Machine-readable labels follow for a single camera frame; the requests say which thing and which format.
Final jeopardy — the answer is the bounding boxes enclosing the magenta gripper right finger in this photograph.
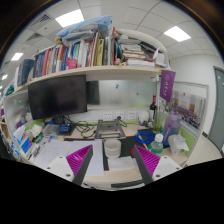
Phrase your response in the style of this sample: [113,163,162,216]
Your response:
[134,145,160,185]

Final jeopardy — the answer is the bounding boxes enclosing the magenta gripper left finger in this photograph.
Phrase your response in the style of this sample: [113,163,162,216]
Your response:
[66,145,93,185]

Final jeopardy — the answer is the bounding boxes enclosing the large purple water jug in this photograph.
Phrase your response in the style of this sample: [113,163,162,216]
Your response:
[162,112,181,145]

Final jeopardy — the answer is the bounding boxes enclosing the clear bottle with white cap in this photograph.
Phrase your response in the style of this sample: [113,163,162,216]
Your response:
[148,134,163,155]

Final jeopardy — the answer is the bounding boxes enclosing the black desk mat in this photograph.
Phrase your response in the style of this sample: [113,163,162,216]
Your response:
[103,136,147,171]

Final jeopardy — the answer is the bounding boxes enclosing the white paper sheets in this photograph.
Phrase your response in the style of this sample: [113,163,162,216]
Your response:
[34,139,104,176]

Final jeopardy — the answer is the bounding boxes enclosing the white folded paper napkin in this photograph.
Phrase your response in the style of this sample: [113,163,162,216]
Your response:
[108,156,136,171]

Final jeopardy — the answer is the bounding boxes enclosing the white crumpled tissue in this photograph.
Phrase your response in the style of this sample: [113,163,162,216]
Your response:
[168,134,189,155]

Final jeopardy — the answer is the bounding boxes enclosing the white paper cup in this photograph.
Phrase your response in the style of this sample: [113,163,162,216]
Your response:
[104,139,121,159]

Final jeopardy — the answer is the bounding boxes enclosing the blue small device box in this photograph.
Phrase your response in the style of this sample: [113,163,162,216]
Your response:
[59,124,71,133]

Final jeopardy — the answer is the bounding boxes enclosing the grey metal laptop stand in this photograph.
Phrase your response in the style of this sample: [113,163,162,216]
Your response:
[95,119,126,139]

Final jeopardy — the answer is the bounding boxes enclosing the dark wine bottle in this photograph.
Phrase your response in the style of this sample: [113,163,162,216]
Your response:
[149,95,156,121]

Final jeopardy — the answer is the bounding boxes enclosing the white power outlet strip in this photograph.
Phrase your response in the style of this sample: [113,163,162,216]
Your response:
[102,111,137,121]

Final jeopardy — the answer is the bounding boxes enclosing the black computer monitor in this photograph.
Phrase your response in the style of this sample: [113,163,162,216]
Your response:
[28,75,87,120]

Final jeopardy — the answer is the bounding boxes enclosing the grey door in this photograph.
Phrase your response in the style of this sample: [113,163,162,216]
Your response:
[209,67,224,150]

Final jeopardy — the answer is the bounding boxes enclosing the group photo poster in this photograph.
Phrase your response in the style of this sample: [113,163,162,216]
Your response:
[169,90,206,130]

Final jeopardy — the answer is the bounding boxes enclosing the purple hanging pennant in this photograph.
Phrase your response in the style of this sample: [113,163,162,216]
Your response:
[160,70,176,102]

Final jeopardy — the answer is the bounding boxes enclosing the stack of flat books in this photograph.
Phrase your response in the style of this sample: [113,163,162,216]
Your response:
[118,34,166,68]

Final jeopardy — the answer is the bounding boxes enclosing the dark blue binder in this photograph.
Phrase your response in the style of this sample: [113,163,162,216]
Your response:
[17,59,34,86]

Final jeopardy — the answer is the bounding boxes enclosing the row of upright books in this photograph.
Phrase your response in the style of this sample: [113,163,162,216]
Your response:
[33,27,118,78]

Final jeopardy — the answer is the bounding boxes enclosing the blue plastic bag on books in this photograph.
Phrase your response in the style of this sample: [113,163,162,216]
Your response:
[56,15,112,46]

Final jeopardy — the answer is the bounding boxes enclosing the white wall shelf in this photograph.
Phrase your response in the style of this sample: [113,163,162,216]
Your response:
[15,65,164,92]

